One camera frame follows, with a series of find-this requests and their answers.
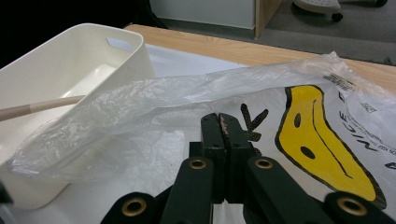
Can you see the white cabinet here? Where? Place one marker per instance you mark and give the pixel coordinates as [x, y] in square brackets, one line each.
[202, 12]

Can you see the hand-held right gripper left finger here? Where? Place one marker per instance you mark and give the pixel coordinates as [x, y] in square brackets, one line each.
[214, 137]

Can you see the wooden table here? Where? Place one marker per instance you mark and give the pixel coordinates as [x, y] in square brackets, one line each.
[249, 49]

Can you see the white plastic bin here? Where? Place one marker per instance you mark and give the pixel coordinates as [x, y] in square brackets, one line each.
[62, 62]

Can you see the clear smiley plastic bag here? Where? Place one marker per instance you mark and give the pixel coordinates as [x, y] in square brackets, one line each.
[140, 99]

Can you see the grey chair base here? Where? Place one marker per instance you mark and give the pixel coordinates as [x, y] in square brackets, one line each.
[314, 4]

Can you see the wooden desk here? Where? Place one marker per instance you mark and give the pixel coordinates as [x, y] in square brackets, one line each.
[266, 15]

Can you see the beige spoon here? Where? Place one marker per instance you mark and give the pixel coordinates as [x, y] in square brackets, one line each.
[31, 108]

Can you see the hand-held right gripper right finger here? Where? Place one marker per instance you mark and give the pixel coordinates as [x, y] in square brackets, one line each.
[236, 146]

